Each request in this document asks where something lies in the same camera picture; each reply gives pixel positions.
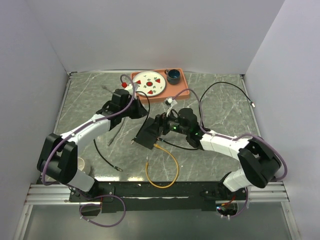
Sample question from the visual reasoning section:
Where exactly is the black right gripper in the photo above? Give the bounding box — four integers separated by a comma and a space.
143, 107, 189, 138

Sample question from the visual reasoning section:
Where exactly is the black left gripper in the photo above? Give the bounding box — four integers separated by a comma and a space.
120, 95, 149, 119

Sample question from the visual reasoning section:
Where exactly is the black network switch box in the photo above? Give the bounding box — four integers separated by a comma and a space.
134, 115, 163, 150

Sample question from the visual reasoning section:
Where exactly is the yellow ethernet cable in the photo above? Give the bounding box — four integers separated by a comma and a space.
145, 143, 180, 189

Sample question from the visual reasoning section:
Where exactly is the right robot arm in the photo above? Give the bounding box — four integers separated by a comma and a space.
155, 108, 284, 200

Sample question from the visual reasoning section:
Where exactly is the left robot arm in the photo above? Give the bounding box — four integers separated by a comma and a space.
36, 89, 148, 201

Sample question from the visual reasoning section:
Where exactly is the white watermelon pattern plate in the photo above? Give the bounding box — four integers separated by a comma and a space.
132, 71, 167, 97

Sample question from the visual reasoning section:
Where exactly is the salmon pink tray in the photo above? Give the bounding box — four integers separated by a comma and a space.
130, 68, 188, 103

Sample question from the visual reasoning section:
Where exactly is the dark blue mug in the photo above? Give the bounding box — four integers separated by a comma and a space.
164, 69, 181, 85

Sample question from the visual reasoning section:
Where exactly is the white paper cup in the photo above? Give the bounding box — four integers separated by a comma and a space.
77, 157, 87, 173

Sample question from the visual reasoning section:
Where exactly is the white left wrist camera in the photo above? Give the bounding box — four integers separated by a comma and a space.
121, 82, 138, 95

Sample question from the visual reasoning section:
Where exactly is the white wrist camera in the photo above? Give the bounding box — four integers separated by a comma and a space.
164, 97, 178, 114
121, 82, 138, 95

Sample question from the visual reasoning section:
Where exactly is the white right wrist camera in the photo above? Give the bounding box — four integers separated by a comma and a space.
164, 97, 178, 114

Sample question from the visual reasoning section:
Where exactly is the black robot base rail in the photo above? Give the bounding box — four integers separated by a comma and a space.
69, 181, 247, 213

